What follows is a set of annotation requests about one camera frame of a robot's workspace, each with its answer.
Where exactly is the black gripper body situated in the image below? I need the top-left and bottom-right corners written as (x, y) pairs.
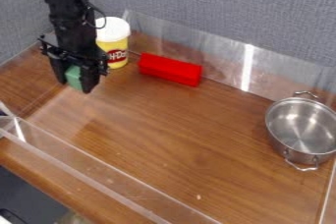
top-left (39, 34), bottom-right (109, 76)

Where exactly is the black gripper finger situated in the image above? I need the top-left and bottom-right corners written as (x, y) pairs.
top-left (80, 63), bottom-right (100, 93)
top-left (49, 58), bottom-right (68, 84)

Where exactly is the green foam cube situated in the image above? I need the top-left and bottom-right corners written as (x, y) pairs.
top-left (65, 65), bottom-right (83, 90)

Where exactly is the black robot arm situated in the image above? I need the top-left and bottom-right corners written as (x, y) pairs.
top-left (39, 0), bottom-right (108, 93)

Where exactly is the yellow Play-Doh can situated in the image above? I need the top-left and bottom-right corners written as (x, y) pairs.
top-left (96, 17), bottom-right (131, 69)

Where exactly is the red rectangular block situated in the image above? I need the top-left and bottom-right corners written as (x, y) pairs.
top-left (137, 53), bottom-right (203, 86)

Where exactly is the clear acrylic barrier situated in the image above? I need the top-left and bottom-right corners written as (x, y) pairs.
top-left (0, 11), bottom-right (336, 224)

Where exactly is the stainless steel pot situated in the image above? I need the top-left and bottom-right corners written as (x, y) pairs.
top-left (265, 90), bottom-right (336, 172)

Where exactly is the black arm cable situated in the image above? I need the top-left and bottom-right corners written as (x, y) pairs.
top-left (84, 1), bottom-right (108, 29)

